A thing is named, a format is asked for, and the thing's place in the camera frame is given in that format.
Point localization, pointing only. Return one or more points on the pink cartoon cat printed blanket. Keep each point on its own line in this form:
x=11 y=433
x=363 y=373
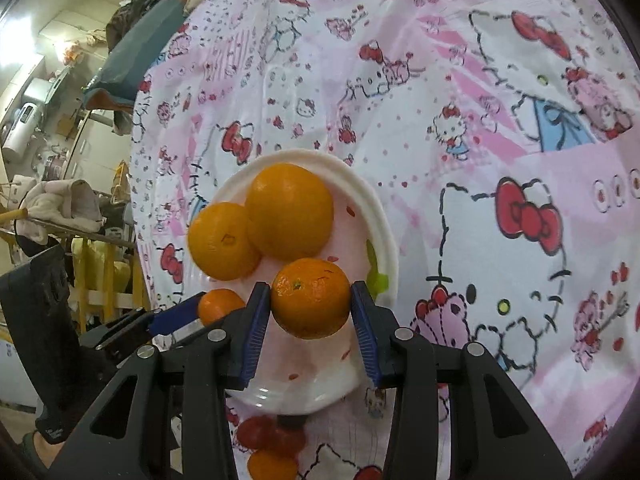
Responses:
x=450 y=110

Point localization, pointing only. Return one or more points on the yellow bag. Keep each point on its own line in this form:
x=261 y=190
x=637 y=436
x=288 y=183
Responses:
x=95 y=270

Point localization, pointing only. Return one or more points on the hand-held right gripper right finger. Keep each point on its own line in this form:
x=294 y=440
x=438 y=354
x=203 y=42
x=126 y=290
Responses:
x=364 y=332

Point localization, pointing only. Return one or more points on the white water heater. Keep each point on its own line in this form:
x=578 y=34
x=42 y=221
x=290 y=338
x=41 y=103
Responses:
x=20 y=132

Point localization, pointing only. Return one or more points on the medium orange with brown mark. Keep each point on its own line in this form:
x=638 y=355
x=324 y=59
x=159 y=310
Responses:
x=220 y=242

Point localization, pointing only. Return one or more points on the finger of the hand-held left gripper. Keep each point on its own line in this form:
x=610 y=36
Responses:
x=120 y=328
x=172 y=318

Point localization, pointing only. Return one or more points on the small orange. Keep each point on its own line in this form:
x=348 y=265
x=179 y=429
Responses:
x=218 y=302

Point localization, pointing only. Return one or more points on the small mandarin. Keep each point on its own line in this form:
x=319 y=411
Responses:
x=272 y=466

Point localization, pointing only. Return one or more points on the medium orange with green stem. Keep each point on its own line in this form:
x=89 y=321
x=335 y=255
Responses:
x=310 y=300

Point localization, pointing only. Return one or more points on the red cherry tomato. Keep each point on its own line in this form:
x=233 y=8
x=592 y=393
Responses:
x=290 y=441
x=254 y=432

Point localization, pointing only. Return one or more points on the pale pink towel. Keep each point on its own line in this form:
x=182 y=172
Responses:
x=60 y=205

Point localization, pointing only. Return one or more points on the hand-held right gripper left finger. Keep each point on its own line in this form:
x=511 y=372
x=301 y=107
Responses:
x=254 y=332

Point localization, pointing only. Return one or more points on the large round orange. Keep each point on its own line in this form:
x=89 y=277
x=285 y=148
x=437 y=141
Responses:
x=290 y=210

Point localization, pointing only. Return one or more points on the blue cloth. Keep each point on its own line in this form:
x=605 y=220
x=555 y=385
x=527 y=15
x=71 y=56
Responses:
x=135 y=60

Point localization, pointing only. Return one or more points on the wooden rail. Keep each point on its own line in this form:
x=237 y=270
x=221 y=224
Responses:
x=75 y=234

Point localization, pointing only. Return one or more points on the dark slipper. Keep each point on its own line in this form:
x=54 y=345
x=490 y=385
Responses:
x=34 y=452

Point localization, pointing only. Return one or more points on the white floral plate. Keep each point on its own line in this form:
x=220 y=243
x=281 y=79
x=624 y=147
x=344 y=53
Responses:
x=360 y=200

